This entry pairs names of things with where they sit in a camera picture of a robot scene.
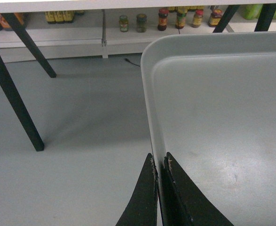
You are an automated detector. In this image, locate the black table leg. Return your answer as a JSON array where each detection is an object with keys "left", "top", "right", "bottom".
[
  {"left": 0, "top": 56, "right": 45, "bottom": 152},
  {"left": 1, "top": 13, "right": 56, "bottom": 78}
]

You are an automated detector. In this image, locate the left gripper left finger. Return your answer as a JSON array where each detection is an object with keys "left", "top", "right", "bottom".
[{"left": 116, "top": 153, "right": 158, "bottom": 226}]

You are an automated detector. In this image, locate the black table leg near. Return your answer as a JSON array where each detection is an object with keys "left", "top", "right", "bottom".
[{"left": 0, "top": 56, "right": 45, "bottom": 152}]

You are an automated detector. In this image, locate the green pickle jar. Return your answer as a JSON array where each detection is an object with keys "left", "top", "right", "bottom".
[{"left": 119, "top": 15, "right": 129, "bottom": 32}]

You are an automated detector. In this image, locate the olive pickle jar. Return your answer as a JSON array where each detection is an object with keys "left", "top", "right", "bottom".
[{"left": 136, "top": 14, "right": 147, "bottom": 32}]

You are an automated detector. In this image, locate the red chili sauce jar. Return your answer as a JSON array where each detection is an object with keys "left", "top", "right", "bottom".
[{"left": 157, "top": 8, "right": 169, "bottom": 31}]

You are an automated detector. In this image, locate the grey rectangular serving tray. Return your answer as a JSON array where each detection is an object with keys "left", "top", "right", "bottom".
[{"left": 141, "top": 32, "right": 276, "bottom": 226}]

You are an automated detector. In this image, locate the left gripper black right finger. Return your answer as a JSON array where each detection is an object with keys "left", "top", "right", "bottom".
[{"left": 160, "top": 152, "right": 233, "bottom": 226}]

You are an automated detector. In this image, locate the black table leg far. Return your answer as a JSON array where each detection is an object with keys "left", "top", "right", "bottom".
[{"left": 1, "top": 13, "right": 56, "bottom": 78}]

